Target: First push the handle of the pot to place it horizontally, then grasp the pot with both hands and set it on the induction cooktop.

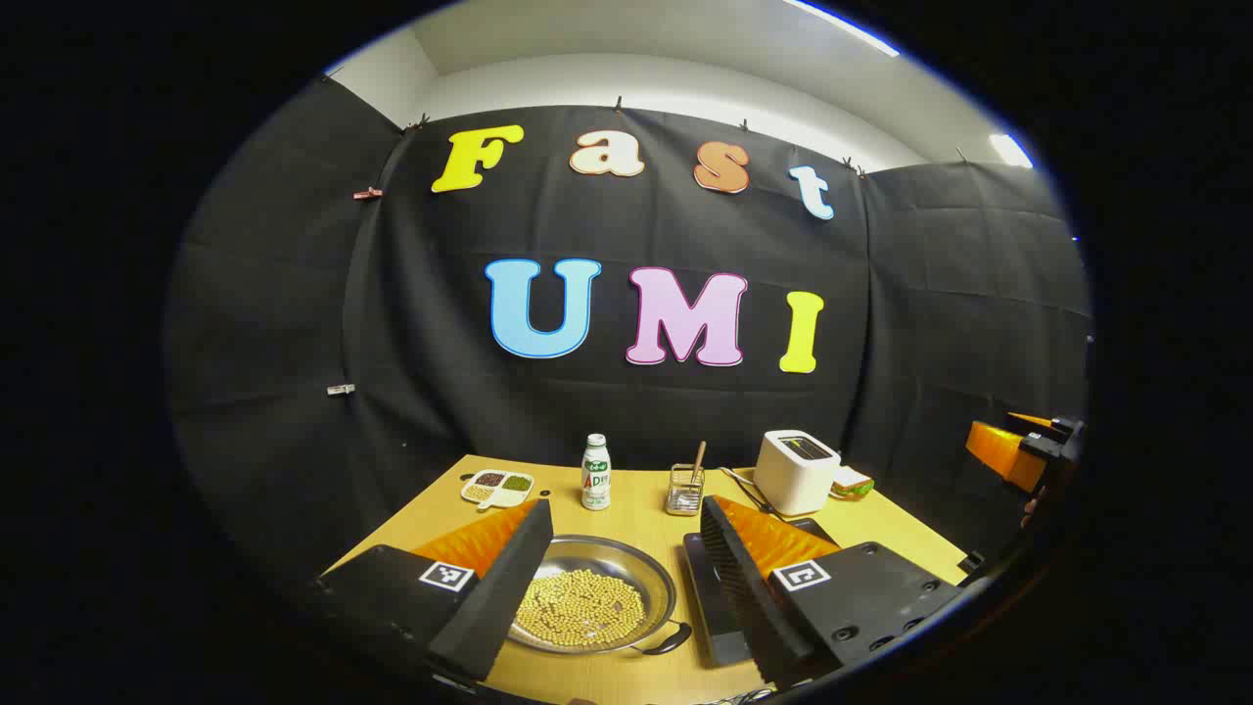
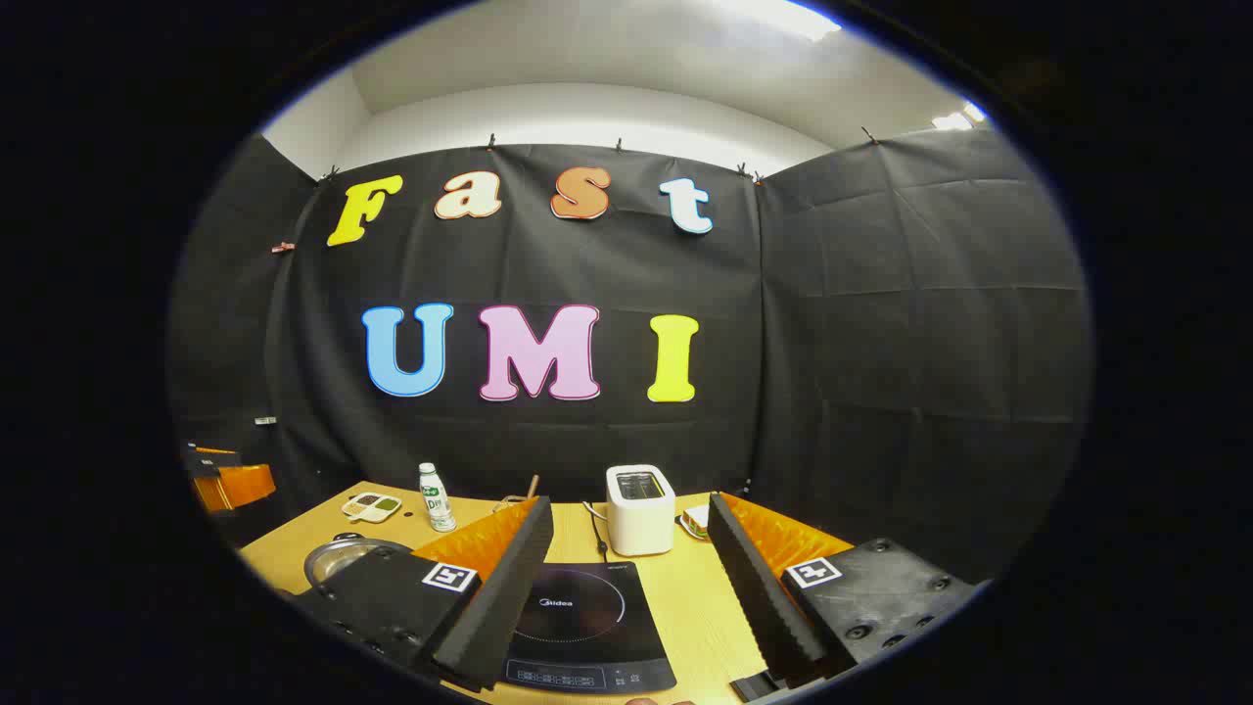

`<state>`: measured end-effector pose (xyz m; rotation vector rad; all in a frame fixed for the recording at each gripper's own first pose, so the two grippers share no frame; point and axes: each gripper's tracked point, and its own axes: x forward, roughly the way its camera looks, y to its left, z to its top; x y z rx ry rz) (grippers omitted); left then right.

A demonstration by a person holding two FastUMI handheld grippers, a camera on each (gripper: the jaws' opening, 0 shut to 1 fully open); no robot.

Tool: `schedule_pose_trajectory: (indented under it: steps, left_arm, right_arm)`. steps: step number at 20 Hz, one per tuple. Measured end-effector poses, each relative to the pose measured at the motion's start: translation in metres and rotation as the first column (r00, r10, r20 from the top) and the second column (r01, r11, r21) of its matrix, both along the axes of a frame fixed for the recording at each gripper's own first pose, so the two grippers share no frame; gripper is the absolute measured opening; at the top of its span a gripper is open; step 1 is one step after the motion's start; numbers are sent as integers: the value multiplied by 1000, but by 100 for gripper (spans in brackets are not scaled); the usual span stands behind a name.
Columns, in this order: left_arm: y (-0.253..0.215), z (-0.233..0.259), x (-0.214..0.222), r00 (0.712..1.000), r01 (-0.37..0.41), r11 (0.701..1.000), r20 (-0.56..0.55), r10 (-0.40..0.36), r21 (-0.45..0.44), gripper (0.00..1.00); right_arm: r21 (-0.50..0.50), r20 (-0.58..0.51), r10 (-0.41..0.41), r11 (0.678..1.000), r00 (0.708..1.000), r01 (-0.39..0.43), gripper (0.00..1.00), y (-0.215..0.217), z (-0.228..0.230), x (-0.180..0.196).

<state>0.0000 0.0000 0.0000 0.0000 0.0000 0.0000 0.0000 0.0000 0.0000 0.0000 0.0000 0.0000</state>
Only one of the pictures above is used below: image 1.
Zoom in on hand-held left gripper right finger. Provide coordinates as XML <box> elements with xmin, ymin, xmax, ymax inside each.
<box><xmin>697</xmin><ymin>494</ymin><xmax>964</xmax><ymax>691</ymax></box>

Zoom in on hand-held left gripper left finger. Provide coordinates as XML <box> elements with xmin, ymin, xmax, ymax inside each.
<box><xmin>311</xmin><ymin>497</ymin><xmax>555</xmax><ymax>683</ymax></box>

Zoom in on black induction cooktop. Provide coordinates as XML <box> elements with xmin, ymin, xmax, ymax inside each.
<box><xmin>682</xmin><ymin>517</ymin><xmax>840</xmax><ymax>669</ymax></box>

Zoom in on steel pot with black handles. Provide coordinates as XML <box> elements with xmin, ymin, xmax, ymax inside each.
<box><xmin>504</xmin><ymin>534</ymin><xmax>693</xmax><ymax>657</ymax></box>

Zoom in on pile of yellow soybeans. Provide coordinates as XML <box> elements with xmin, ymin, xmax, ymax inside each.
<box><xmin>516</xmin><ymin>570</ymin><xmax>647</xmax><ymax>649</ymax></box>

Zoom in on white divided dish of beans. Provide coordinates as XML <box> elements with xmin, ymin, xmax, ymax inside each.
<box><xmin>460</xmin><ymin>469</ymin><xmax>535</xmax><ymax>510</ymax></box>

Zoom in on white toaster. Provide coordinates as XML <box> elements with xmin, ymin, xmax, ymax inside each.
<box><xmin>753</xmin><ymin>430</ymin><xmax>842</xmax><ymax>517</ymax></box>

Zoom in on white drink bottle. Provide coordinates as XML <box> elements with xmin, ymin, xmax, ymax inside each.
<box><xmin>580</xmin><ymin>434</ymin><xmax>613</xmax><ymax>511</ymax></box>

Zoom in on toaster power cable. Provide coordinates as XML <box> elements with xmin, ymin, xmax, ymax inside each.
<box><xmin>719</xmin><ymin>467</ymin><xmax>776</xmax><ymax>513</ymax></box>

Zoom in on wire mesh basket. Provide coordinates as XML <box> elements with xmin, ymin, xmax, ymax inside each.
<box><xmin>666</xmin><ymin>463</ymin><xmax>706</xmax><ymax>517</ymax></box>

